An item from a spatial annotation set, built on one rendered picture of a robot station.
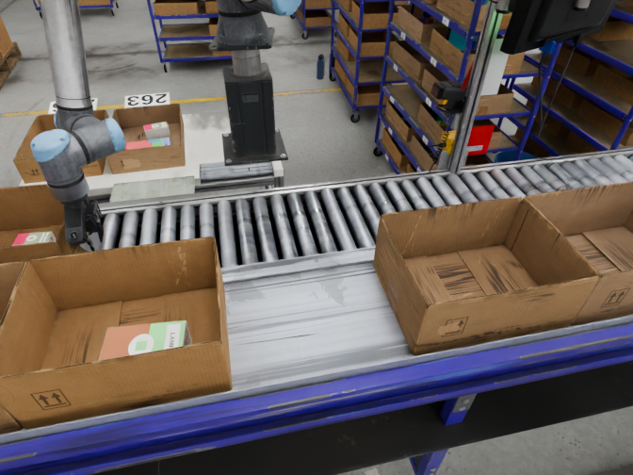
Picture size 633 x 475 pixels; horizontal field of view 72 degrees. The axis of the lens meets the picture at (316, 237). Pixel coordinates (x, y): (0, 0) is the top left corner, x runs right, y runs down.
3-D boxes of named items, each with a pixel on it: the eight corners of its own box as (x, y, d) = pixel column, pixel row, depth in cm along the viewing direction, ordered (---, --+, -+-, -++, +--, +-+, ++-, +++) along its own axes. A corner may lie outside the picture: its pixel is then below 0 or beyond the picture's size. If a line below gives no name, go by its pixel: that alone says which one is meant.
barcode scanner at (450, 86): (425, 106, 164) (433, 78, 158) (452, 107, 167) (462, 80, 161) (431, 113, 159) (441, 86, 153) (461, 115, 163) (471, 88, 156)
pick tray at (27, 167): (113, 129, 198) (106, 108, 191) (103, 175, 170) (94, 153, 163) (45, 136, 193) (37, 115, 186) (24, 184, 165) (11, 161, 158)
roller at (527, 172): (526, 160, 181) (514, 166, 181) (616, 242, 143) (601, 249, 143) (527, 170, 184) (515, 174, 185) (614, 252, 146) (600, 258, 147)
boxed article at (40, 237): (24, 244, 139) (18, 233, 136) (57, 241, 140) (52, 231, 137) (18, 255, 135) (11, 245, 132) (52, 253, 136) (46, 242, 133)
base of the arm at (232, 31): (220, 30, 166) (216, 1, 159) (270, 27, 165) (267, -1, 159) (213, 46, 151) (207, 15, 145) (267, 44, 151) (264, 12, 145)
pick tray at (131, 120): (184, 123, 204) (180, 103, 197) (186, 166, 176) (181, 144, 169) (120, 129, 198) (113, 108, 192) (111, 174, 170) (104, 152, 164)
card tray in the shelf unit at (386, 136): (381, 139, 319) (382, 126, 313) (420, 136, 324) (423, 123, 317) (399, 169, 289) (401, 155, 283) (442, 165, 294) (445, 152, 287)
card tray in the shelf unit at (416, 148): (409, 148, 270) (412, 134, 264) (454, 143, 275) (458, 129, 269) (436, 185, 241) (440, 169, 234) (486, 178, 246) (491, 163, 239)
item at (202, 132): (267, 113, 219) (266, 107, 217) (284, 175, 177) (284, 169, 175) (53, 130, 203) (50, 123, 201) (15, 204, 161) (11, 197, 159)
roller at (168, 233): (159, 208, 158) (170, 216, 161) (149, 321, 120) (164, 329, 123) (169, 201, 156) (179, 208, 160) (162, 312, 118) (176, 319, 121)
